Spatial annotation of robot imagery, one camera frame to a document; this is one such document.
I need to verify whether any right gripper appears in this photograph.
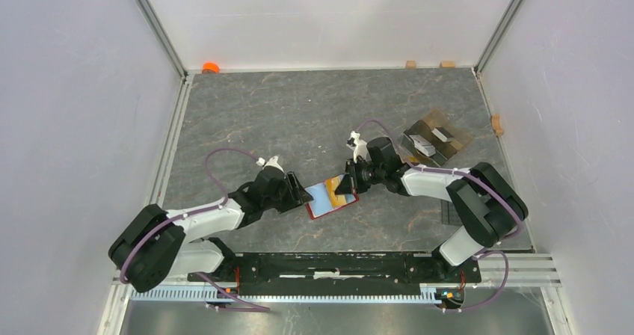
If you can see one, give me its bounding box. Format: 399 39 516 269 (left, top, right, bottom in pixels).
336 158 386 195

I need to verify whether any gold credit card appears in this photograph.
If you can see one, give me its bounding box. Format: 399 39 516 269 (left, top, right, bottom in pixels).
324 175 359 210

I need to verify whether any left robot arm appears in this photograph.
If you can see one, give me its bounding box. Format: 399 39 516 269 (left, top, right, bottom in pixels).
108 166 313 292

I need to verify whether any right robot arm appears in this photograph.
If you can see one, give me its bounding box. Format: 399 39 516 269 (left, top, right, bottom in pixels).
333 133 529 281

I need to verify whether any white card stack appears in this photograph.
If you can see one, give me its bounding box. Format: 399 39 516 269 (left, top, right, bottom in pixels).
410 135 437 158

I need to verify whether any tiered acrylic card stand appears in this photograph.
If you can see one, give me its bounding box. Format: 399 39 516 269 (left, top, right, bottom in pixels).
398 108 473 168

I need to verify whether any black top card stack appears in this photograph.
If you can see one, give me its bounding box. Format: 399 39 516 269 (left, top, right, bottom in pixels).
431 127 454 143

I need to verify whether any grey studded baseplate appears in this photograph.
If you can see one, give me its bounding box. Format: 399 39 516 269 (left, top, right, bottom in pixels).
440 200 462 227

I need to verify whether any orange round cap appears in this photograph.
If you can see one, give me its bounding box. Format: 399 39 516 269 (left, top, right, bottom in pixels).
201 62 220 74

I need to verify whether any curved wooden piece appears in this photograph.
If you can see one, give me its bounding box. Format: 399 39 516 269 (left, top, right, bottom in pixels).
490 114 505 137

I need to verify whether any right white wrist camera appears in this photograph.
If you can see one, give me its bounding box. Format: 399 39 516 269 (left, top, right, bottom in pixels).
346 131 370 163

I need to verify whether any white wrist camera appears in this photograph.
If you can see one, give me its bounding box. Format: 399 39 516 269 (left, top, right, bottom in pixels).
256 156 285 175
346 131 370 163

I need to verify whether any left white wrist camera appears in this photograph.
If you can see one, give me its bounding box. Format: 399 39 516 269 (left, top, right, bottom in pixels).
256 156 285 175

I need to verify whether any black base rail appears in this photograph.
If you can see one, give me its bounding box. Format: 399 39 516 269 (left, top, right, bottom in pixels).
206 251 481 296

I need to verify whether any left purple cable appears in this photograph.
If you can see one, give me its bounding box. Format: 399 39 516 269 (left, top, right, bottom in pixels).
118 147 271 314

